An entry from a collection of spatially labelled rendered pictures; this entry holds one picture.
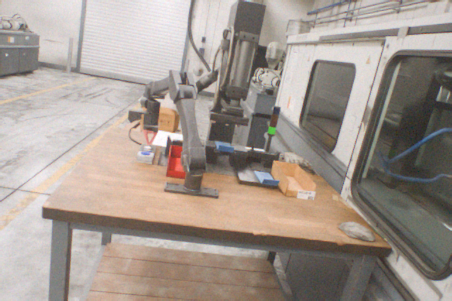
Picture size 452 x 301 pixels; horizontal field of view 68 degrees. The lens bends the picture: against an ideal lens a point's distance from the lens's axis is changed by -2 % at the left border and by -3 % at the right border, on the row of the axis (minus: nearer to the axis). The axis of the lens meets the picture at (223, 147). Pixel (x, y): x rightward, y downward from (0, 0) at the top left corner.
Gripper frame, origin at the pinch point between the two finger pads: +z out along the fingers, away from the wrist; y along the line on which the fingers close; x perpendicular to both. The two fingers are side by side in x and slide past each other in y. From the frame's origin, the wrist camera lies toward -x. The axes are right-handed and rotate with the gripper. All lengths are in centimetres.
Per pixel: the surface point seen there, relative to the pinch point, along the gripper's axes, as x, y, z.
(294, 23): 186, -446, -119
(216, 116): 28.3, 2.5, -17.4
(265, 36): 243, -909, -123
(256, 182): 47, 23, 4
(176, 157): 13.2, 2.5, 4.5
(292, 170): 69, 5, 2
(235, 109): 36.1, 3.6, -22.1
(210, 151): 28.6, 2.3, -0.9
